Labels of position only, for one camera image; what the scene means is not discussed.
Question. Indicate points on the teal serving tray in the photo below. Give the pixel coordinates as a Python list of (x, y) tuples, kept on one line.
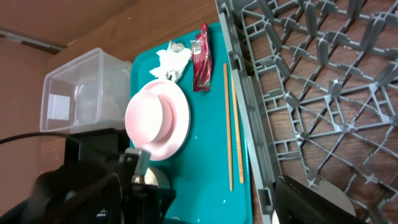
[(198, 171)]

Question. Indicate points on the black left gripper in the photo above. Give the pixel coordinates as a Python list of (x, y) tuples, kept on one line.
[(140, 203)]

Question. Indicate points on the grey bowl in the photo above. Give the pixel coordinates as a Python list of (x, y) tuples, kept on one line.
[(153, 176)]

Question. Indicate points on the wooden chopstick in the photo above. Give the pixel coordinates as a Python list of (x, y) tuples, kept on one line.
[(228, 125), (237, 132)]

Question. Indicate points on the pink small bowl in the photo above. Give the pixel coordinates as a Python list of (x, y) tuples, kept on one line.
[(148, 118)]

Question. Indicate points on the right wooden chopstick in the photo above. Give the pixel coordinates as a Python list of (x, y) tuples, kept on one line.
[(237, 132)]

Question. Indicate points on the left wooden chopstick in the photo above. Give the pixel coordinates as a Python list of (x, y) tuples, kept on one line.
[(228, 125)]

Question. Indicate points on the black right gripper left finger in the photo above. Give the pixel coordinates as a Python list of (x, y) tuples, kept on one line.
[(96, 202)]

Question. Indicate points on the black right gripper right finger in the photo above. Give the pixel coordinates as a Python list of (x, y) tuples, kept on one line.
[(297, 204)]

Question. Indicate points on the white napkin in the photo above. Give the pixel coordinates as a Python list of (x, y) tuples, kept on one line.
[(172, 61)]

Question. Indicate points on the clear plastic bin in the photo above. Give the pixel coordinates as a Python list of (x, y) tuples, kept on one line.
[(88, 93)]

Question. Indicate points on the grey dish rack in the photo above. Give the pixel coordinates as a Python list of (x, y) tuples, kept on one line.
[(316, 84)]

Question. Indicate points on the red snack wrapper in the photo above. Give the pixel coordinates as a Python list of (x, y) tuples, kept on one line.
[(202, 60)]

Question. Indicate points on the pink plate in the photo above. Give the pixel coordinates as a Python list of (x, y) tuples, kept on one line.
[(172, 142)]

